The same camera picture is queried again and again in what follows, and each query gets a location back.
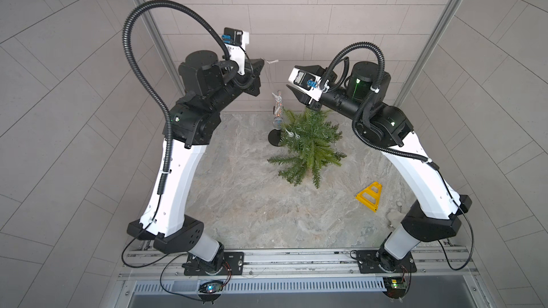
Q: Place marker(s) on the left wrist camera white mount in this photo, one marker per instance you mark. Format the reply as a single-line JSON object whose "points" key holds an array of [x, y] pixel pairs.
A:
{"points": [[237, 41]]}

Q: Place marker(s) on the right green circuit board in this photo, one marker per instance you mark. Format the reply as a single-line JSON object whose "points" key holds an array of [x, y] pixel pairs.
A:
{"points": [[395, 287]]}

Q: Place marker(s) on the black mounting plate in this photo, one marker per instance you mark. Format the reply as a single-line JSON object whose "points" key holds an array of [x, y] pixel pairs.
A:
{"points": [[369, 262], [232, 262]]}

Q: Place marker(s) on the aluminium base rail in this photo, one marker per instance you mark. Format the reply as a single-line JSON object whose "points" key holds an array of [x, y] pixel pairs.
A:
{"points": [[300, 278]]}

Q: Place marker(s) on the left green circuit board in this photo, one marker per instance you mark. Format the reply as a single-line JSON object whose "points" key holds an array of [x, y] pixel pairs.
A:
{"points": [[211, 287]]}

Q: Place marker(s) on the clear string lights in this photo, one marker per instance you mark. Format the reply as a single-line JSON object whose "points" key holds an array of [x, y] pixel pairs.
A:
{"points": [[286, 115]]}

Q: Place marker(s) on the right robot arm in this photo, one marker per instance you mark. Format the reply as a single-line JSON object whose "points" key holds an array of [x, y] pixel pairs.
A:
{"points": [[359, 96]]}

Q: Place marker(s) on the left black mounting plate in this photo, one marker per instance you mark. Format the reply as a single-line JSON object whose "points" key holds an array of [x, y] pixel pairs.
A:
{"points": [[232, 262]]}

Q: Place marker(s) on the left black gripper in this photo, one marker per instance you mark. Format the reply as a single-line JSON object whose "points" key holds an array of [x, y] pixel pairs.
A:
{"points": [[250, 69]]}

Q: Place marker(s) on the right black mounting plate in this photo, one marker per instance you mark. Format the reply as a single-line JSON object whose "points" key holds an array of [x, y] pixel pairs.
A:
{"points": [[369, 262]]}

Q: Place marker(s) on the small green christmas tree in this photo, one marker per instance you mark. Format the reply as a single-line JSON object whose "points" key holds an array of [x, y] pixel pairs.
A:
{"points": [[309, 138]]}

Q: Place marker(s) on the yellow plastic triangle frame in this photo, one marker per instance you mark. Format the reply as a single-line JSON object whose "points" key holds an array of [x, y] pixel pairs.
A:
{"points": [[370, 196]]}

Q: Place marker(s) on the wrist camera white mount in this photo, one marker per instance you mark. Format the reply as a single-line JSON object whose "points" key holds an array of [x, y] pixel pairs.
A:
{"points": [[316, 89], [237, 41]]}

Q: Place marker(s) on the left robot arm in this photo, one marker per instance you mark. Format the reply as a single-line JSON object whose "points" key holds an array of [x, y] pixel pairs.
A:
{"points": [[212, 84]]}

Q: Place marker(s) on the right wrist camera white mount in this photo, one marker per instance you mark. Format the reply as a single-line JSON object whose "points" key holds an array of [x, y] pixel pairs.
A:
{"points": [[316, 89]]}

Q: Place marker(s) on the green circuit board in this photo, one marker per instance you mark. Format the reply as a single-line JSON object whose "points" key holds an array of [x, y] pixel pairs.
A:
{"points": [[211, 287], [395, 287]]}

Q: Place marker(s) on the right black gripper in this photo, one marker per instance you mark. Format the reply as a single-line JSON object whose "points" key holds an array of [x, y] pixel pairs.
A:
{"points": [[317, 104]]}

